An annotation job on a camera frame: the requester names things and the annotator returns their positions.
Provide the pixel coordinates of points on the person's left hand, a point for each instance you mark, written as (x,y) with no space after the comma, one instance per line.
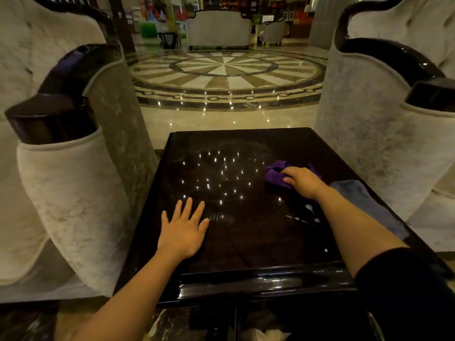
(183,234)

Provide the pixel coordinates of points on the green stool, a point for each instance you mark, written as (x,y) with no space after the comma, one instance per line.
(148,30)

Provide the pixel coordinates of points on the person's left little finger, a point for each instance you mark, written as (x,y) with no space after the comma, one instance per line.
(164,219)

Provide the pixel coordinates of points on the person's left forearm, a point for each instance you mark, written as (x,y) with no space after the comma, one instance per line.
(135,301)

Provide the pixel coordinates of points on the person's left thumb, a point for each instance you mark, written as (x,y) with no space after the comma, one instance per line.
(204,225)

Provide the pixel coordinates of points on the person's right hand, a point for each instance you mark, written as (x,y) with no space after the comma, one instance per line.
(305,181)

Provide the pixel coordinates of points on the dark glossy wooden table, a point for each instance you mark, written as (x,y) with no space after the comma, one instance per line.
(248,237)

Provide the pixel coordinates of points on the cream sofa dark frame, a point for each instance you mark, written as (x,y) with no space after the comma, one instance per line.
(218,30)

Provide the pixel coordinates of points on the purple cleaning cloth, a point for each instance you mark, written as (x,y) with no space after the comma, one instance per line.
(274,175)

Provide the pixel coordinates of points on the person's left middle finger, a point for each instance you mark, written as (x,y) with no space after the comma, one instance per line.
(187,207)

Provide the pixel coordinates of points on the small cream armchair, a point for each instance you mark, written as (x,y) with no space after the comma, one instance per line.
(273,32)

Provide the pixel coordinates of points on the white plastic bag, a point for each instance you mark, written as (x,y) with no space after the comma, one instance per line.
(265,335)

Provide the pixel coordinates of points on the person's right fingers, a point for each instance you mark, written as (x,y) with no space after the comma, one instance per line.
(289,173)

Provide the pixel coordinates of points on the cream velvet armchair dark trim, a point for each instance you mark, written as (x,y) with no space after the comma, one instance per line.
(71,195)
(384,145)

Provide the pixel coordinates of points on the person's right forearm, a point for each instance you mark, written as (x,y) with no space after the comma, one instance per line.
(352,227)

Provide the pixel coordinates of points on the black sleeve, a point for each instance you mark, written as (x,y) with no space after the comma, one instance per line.
(408,294)

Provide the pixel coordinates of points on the black side table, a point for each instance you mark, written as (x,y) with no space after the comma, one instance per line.
(168,37)

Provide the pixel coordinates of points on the grey-blue cloth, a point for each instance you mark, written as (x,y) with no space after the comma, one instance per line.
(369,205)

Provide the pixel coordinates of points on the grey stone column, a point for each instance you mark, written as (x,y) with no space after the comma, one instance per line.
(325,21)

